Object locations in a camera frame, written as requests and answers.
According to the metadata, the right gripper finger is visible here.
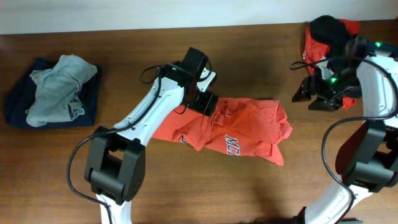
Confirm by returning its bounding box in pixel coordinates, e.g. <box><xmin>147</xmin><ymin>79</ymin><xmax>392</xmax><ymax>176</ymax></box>
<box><xmin>292</xmin><ymin>77</ymin><xmax>312</xmax><ymax>103</ymax></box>
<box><xmin>308</xmin><ymin>97</ymin><xmax>341</xmax><ymax>111</ymax></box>

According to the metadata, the red soccer print t-shirt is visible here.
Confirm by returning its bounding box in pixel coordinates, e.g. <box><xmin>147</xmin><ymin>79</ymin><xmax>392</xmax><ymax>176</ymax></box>
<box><xmin>153</xmin><ymin>98</ymin><xmax>292</xmax><ymax>166</ymax></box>

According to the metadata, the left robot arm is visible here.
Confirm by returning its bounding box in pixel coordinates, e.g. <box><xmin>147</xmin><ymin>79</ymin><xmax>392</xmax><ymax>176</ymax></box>
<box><xmin>84</xmin><ymin>48</ymin><xmax>218</xmax><ymax>223</ymax></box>

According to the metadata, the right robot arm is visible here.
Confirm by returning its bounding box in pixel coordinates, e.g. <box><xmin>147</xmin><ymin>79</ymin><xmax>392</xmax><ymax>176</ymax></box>
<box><xmin>289</xmin><ymin>37</ymin><xmax>397</xmax><ymax>223</ymax></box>

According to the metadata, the red garment under pile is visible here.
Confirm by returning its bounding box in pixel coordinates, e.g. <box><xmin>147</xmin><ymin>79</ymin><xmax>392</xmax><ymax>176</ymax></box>
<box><xmin>302</xmin><ymin>19</ymin><xmax>361</xmax><ymax>110</ymax></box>

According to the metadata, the black garment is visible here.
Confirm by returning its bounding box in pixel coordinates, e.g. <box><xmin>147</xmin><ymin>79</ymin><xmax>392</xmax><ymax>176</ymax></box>
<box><xmin>303</xmin><ymin>15</ymin><xmax>360</xmax><ymax>63</ymax></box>

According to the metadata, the light grey crumpled shirt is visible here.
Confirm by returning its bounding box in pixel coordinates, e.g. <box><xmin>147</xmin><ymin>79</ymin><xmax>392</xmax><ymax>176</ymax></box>
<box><xmin>26</xmin><ymin>54</ymin><xmax>98</xmax><ymax>128</ymax></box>

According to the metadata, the navy blue folded garment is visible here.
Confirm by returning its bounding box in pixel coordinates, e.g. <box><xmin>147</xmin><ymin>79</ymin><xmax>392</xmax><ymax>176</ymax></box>
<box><xmin>3</xmin><ymin>58</ymin><xmax>101</xmax><ymax>129</ymax></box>

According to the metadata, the left black cable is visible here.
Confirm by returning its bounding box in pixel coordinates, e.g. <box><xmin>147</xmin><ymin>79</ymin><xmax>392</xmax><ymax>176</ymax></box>
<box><xmin>67</xmin><ymin>60</ymin><xmax>214</xmax><ymax>224</ymax></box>

